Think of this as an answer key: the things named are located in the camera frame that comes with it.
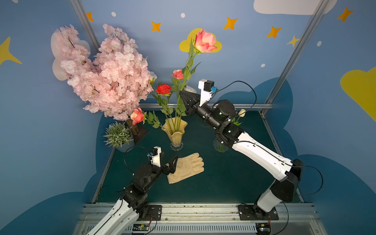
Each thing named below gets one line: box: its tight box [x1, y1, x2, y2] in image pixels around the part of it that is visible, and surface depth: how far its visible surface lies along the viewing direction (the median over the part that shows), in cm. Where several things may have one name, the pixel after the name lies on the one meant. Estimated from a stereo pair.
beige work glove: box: [166, 152, 205, 185], surface depth 92 cm
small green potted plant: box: [102, 121, 135, 153], surface depth 88 cm
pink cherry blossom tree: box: [54, 23, 157, 121], surface depth 62 cm
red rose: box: [156, 83, 173, 133], surface depth 79 cm
